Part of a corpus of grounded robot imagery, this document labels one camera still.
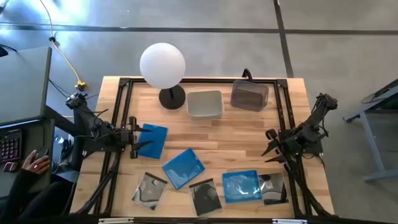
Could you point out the dark translucent plastic bin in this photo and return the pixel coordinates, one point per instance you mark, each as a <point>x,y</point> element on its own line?
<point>249,95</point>

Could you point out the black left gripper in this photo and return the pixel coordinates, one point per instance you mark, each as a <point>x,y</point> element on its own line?
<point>127,138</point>

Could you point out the black handheld device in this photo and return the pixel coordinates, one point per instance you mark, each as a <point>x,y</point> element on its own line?
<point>42,153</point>

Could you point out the white plastic bin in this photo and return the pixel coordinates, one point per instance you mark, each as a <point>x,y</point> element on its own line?
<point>205,104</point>

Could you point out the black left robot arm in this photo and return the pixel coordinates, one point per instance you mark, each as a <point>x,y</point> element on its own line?
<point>90,119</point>

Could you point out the person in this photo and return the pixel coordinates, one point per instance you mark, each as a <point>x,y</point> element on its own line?
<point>28,199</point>

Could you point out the blue pouch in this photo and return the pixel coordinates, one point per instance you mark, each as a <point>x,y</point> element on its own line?
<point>183,168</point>

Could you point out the blue-grey metal table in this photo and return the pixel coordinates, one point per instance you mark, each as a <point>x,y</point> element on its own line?
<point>370,137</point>

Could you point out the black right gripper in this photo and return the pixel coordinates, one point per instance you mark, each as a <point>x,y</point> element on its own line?
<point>288,143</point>

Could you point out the white globe table lamp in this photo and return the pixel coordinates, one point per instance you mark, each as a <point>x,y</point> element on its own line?
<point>162,65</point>

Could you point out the person's hand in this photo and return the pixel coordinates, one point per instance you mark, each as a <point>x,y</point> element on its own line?
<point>35,166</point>

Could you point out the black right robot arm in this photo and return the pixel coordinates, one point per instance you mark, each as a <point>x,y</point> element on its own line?
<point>314,123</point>

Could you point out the dark computer mouse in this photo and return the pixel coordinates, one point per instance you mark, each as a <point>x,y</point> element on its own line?
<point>11,167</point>

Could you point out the silver metal bracket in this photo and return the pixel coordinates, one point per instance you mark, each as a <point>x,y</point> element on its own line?
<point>115,221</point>
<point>289,221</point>

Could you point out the black keyboard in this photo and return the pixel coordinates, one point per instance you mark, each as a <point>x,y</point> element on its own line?
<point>10,146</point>

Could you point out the grey desk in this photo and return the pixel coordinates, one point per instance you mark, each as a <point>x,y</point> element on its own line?
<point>23,84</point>

